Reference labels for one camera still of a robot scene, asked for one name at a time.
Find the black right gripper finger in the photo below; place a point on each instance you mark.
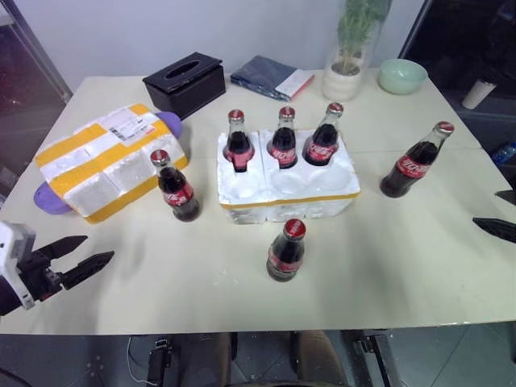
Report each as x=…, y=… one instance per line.
x=500, y=230
x=508, y=198

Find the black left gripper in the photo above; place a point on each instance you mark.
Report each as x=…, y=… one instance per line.
x=40, y=274

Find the foam box with yellow tape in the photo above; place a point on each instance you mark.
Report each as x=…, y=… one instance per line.
x=101, y=177

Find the glass cola bottle red cap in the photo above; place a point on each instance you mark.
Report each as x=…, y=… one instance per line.
x=283, y=149
x=284, y=258
x=320, y=147
x=179, y=197
x=411, y=167
x=238, y=149

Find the black tissue box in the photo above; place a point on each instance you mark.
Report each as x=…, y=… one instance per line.
x=189, y=90

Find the white foam bottle tray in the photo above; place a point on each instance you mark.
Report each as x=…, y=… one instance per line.
x=290, y=201

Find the blue plastic water bottle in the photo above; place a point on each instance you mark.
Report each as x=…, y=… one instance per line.
x=506, y=155

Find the white cup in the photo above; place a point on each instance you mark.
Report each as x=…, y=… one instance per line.
x=475, y=94

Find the pale green bowl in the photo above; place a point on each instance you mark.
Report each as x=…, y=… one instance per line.
x=401, y=78

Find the purple plastic tray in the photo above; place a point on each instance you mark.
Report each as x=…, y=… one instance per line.
x=170, y=121

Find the white ribbed plant pot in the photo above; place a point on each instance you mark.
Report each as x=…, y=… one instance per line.
x=340, y=86

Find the plant in glass vase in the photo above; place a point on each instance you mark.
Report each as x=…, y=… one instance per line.
x=373, y=44

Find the green potted plant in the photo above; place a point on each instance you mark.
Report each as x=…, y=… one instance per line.
x=356, y=24

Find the white card with red edge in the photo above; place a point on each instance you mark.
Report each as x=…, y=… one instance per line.
x=294, y=84

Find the folded dark blue cloth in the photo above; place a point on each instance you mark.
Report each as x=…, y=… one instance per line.
x=258, y=74

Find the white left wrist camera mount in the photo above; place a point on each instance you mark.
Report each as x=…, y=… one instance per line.
x=9, y=242

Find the black table leg bracket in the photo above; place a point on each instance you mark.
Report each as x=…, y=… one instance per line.
x=158, y=360
x=373, y=354

